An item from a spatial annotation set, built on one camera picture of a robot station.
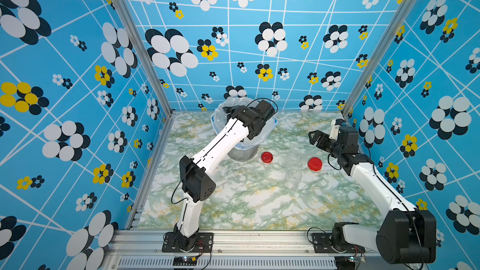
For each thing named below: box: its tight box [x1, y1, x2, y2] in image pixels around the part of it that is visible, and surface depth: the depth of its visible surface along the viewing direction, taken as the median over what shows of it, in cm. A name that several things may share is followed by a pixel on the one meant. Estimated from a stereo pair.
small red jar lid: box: [260, 151, 274, 164], surface depth 101 cm
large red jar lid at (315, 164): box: [307, 156, 324, 172], surface depth 96 cm
